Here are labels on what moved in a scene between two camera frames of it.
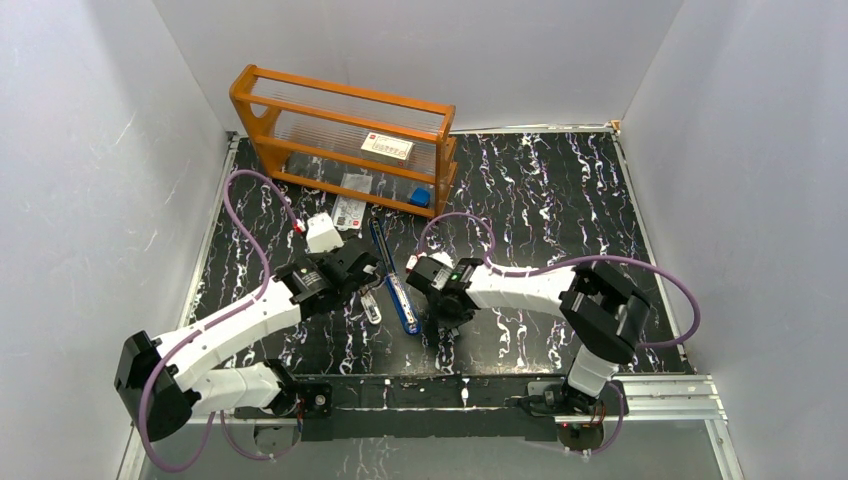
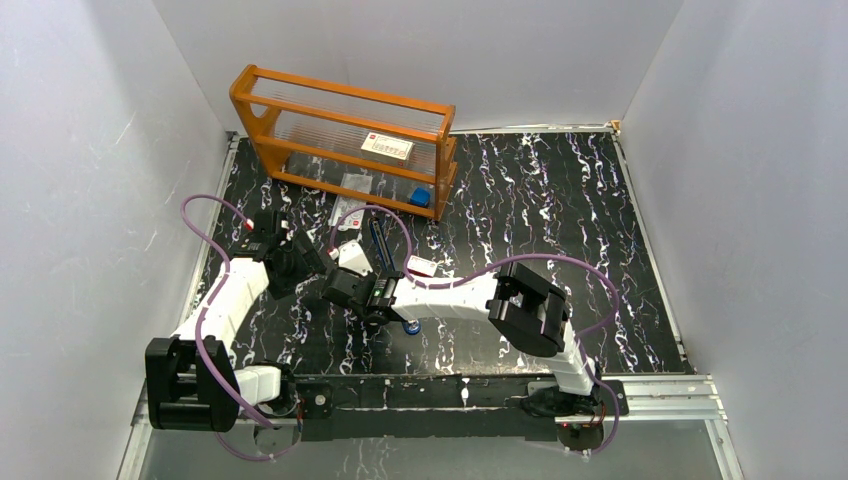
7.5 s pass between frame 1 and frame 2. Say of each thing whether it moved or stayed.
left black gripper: moved
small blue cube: stayed
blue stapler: stayed
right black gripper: moved
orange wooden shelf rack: stayed
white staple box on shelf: stayed
